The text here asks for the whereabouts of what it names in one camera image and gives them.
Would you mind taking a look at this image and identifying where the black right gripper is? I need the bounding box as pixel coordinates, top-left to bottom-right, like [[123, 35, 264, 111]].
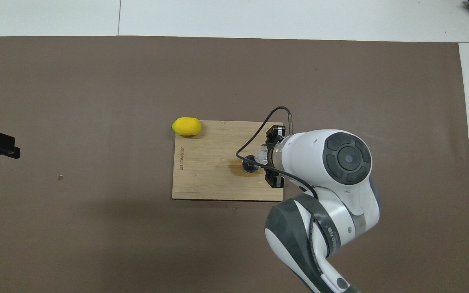
[[265, 125, 286, 189]]

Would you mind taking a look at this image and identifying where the small clear glass cup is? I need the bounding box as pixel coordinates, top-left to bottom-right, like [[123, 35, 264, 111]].
[[256, 146, 271, 166]]

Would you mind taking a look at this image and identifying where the steel double jigger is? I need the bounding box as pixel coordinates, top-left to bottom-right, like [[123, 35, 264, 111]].
[[241, 155, 261, 175]]

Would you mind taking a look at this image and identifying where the wooden cutting board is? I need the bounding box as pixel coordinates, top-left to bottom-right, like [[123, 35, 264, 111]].
[[172, 120, 284, 201]]

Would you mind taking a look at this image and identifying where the yellow lemon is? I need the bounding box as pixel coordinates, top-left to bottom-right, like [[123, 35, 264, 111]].
[[172, 117, 202, 137]]

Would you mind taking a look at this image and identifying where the brown table mat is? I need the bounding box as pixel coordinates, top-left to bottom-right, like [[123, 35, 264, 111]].
[[0, 36, 469, 293]]

